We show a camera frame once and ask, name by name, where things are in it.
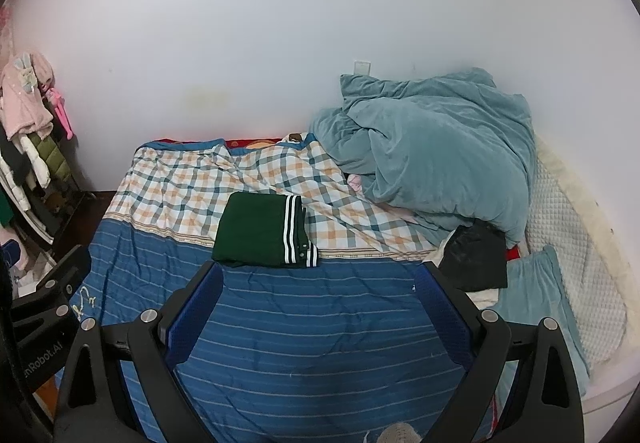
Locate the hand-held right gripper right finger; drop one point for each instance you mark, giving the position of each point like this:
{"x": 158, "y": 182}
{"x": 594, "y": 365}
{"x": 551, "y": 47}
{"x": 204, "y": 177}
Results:
{"x": 442, "y": 318}

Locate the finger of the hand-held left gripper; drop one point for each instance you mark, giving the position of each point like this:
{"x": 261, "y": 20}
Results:
{"x": 55, "y": 293}

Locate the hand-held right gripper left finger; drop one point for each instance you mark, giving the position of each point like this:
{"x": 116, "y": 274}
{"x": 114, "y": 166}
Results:
{"x": 200, "y": 318}

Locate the green and white varsity jacket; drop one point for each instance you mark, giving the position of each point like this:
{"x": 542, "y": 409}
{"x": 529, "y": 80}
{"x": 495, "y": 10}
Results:
{"x": 260, "y": 230}

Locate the white clothes rack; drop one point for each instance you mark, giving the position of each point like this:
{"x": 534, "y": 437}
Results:
{"x": 35, "y": 225}

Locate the pink clothes hanger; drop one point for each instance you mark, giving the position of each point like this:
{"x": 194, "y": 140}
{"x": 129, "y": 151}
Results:
{"x": 62, "y": 115}

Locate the black garment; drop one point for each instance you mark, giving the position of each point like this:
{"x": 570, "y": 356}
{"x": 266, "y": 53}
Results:
{"x": 475, "y": 255}

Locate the green hanging garment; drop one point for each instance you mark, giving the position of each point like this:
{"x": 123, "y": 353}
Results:
{"x": 4, "y": 213}

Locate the teal pillow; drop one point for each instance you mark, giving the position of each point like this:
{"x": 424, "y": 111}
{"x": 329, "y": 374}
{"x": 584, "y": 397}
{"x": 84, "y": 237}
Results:
{"x": 540, "y": 303}

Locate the blue striped plaid bed sheet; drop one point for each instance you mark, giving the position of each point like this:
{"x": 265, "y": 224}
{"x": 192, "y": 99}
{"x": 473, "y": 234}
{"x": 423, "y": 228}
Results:
{"x": 300, "y": 333}

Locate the white hanging garment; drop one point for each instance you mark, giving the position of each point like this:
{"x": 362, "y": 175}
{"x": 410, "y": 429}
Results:
{"x": 20, "y": 188}

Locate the grey fuzzy slipper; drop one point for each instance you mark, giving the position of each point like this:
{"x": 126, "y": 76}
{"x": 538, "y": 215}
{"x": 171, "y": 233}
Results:
{"x": 395, "y": 434}

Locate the olive puffer jacket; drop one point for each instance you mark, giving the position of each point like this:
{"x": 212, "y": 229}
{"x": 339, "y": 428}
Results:
{"x": 47, "y": 158}

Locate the white quilted mattress pad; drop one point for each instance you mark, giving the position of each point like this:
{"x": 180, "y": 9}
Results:
{"x": 570, "y": 248}

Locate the teal duvet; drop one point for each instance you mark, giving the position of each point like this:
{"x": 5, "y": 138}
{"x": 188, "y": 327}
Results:
{"x": 440, "y": 148}

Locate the red patterned sheet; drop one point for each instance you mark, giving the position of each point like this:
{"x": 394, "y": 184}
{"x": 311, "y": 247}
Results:
{"x": 250, "y": 143}

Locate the pink fluffy garment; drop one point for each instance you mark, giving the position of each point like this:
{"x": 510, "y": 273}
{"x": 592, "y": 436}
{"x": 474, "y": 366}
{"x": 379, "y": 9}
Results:
{"x": 22, "y": 98}

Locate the white wall socket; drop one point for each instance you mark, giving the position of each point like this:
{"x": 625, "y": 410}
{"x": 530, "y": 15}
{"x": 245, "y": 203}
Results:
{"x": 362, "y": 67}

